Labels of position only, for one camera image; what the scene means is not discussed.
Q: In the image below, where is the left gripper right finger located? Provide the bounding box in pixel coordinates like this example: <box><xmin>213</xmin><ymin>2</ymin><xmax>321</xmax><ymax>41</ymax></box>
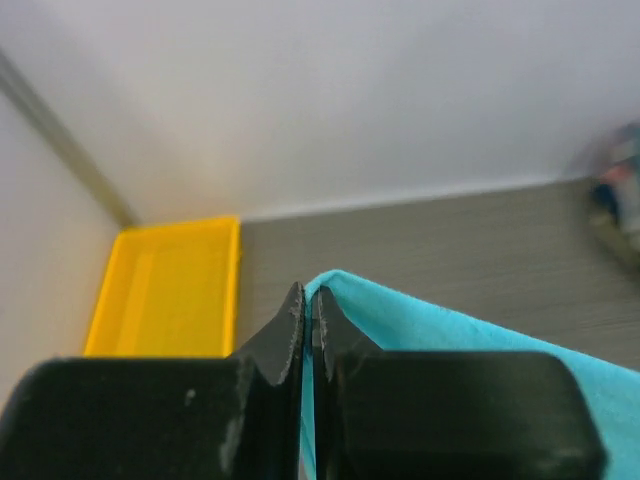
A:
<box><xmin>311</xmin><ymin>287</ymin><xmax>608</xmax><ymax>479</ymax></box>

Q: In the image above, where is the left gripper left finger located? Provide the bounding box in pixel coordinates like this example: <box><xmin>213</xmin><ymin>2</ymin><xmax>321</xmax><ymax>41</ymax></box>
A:
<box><xmin>1</xmin><ymin>284</ymin><xmax>305</xmax><ymax>479</ymax></box>

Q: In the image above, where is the turquoise t shirt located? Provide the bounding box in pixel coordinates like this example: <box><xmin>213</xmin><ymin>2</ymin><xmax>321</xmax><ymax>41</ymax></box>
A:
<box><xmin>305</xmin><ymin>270</ymin><xmax>639</xmax><ymax>479</ymax></box>

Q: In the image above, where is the yellow plastic tray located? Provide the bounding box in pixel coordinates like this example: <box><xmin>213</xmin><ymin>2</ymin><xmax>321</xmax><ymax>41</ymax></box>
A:
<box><xmin>83</xmin><ymin>217</ymin><xmax>241</xmax><ymax>357</ymax></box>

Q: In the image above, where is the navy folded shirt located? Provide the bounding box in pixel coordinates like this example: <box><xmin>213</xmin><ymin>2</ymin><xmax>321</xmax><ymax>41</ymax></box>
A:
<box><xmin>589</xmin><ymin>182</ymin><xmax>618</xmax><ymax>216</ymax></box>

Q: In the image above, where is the grey-blue folded shirt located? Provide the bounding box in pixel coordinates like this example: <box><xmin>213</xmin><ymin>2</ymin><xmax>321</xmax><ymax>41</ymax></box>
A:
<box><xmin>612</xmin><ymin>121</ymin><xmax>639</xmax><ymax>236</ymax></box>

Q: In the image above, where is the red folded shirt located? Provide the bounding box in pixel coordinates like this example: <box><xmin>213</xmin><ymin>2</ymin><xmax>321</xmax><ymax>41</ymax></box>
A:
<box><xmin>598</xmin><ymin>162</ymin><xmax>634</xmax><ymax>187</ymax></box>

